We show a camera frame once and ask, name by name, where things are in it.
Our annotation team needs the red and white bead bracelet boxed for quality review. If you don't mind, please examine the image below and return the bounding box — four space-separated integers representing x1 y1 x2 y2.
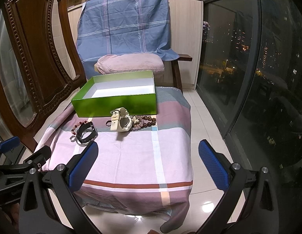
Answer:
70 119 90 137

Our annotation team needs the black wrist watch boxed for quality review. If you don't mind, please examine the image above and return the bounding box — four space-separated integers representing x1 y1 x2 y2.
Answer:
76 121 98 146

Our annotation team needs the cream white wrist watch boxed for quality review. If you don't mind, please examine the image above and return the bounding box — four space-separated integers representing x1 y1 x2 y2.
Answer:
106 107 132 133

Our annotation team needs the dark brown bead bracelet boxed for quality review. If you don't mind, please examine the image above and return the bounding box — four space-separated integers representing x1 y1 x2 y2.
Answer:
141 115 157 129

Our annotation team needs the pink plaid cloth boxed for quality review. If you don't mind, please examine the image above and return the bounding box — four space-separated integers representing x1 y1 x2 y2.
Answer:
33 85 193 234

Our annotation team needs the green cardboard box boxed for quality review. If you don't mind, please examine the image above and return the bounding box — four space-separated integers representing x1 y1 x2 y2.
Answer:
71 70 157 118

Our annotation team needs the carved wooden chair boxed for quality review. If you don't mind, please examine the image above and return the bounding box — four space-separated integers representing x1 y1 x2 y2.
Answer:
0 0 86 151

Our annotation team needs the pink cushion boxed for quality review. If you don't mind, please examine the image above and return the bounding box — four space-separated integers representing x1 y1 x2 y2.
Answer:
94 53 165 77

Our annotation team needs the blue plaid cloth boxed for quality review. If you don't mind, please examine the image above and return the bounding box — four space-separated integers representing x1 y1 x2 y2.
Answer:
76 0 179 79

